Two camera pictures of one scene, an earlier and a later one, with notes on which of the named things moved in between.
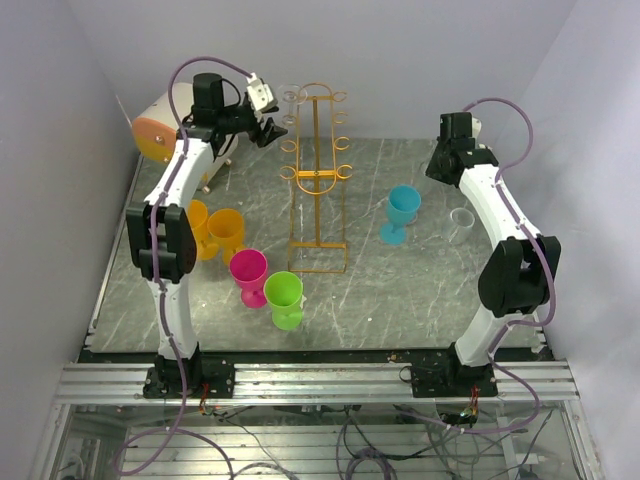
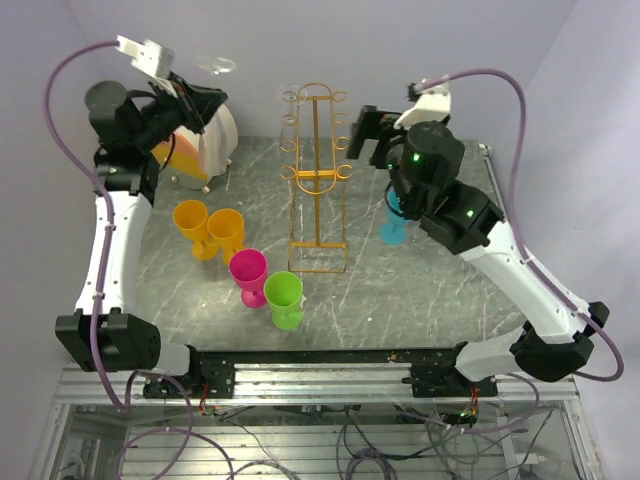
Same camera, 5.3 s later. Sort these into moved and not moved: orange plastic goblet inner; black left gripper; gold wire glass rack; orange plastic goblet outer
Moved: black left gripper
Not moved: orange plastic goblet inner; gold wire glass rack; orange plastic goblet outer
